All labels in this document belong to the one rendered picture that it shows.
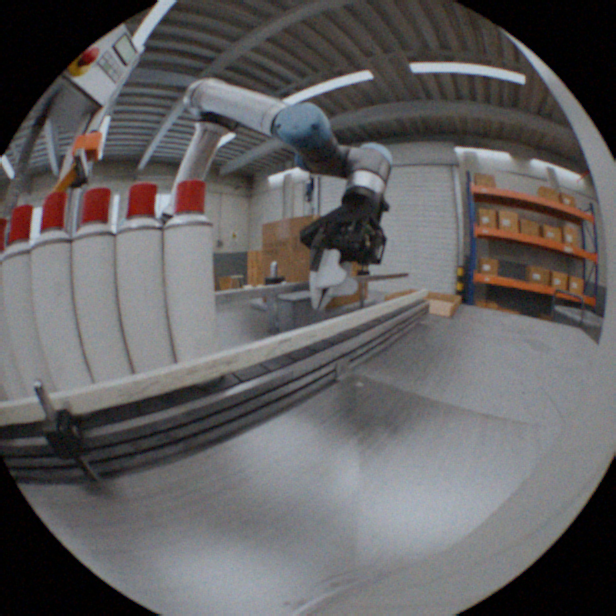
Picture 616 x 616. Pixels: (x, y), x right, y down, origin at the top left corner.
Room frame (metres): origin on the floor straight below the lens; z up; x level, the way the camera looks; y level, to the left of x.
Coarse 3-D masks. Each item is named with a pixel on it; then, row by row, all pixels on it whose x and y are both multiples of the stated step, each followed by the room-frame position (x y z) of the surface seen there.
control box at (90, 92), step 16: (112, 32) 0.05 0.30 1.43; (128, 32) 0.09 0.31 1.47; (112, 48) 0.09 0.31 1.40; (96, 64) 0.09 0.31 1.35; (128, 64) 0.17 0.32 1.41; (64, 80) 0.04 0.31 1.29; (80, 80) 0.08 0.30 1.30; (96, 80) 0.11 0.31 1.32; (48, 96) 0.04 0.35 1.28; (64, 96) 0.07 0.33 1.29; (80, 96) 0.10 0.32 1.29; (96, 96) 0.14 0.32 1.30; (48, 112) 0.06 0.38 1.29; (64, 112) 0.10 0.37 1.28; (80, 112) 0.14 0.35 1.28; (64, 128) 0.14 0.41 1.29
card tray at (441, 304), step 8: (392, 296) 0.84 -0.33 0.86; (400, 296) 0.91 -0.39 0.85; (432, 296) 0.93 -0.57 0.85; (440, 296) 0.90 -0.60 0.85; (448, 296) 0.87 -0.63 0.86; (456, 296) 0.84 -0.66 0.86; (432, 304) 0.81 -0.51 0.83; (440, 304) 0.81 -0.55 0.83; (448, 304) 0.81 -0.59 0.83; (456, 304) 0.71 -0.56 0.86; (432, 312) 0.68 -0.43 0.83; (440, 312) 0.68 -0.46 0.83; (448, 312) 0.67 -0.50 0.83
